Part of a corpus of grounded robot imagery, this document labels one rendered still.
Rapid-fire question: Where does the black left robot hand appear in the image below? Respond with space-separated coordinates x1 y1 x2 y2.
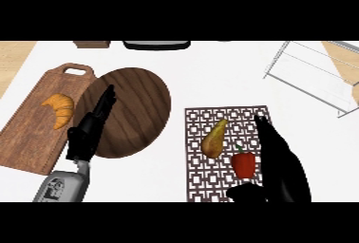
66 84 117 162

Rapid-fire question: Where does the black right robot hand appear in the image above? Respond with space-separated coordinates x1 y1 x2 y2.
227 115 314 203

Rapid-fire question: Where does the red bell pepper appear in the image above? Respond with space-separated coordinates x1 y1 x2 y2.
231 144 259 179

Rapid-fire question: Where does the brown patterned placemat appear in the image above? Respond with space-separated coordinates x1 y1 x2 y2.
184 105 273 203

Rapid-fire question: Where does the golden croissant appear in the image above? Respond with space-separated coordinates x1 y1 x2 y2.
41 93 76 131

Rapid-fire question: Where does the round dark wooden board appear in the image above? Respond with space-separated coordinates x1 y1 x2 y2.
73 66 174 159

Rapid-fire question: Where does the rectangular brown cutting board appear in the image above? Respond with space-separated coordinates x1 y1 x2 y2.
0 63 97 177

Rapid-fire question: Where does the yellow-brown pear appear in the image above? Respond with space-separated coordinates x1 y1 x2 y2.
202 118 231 159

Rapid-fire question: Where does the small brown wooden box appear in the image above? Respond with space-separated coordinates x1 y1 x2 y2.
72 40 113 49

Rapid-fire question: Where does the silver wire tiered shelf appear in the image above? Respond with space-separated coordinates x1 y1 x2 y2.
264 40 359 119

